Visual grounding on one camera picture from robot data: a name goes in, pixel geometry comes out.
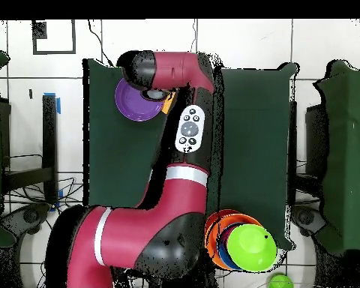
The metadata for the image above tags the thin black floor cable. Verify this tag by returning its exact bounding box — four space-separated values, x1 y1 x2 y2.
87 19 114 68

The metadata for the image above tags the large orange plastic bowl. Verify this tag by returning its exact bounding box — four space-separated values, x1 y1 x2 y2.
204 213 263 270

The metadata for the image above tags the black wheeled base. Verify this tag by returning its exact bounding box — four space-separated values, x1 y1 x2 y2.
290 205 328 238
1 202 52 236

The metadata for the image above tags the blue plastic bowl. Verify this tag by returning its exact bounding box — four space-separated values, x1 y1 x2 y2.
217 228 244 271

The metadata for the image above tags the large green plastic bowl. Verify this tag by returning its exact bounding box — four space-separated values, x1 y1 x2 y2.
226 223 278 273

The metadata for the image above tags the red-orange plastic bowl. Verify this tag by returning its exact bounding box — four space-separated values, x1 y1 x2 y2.
203 208 242 238

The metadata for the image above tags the purple plastic bowl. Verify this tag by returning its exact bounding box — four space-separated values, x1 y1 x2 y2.
114 77 166 122

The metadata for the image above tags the green round object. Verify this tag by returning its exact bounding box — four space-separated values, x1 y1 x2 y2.
268 273 294 288

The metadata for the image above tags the dark green tablecloth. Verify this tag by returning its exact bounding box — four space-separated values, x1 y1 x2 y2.
82 58 299 251

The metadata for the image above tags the black frame stand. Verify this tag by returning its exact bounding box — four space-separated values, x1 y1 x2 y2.
1 94 59 205

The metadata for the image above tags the pink plastic bowl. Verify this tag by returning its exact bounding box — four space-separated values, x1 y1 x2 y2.
220 223 239 243

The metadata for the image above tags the orange plastic cup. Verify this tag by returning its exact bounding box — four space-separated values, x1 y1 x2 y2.
160 91 177 116

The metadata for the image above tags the tangle of black floor cables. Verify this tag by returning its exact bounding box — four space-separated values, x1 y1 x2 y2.
2 176 85 217

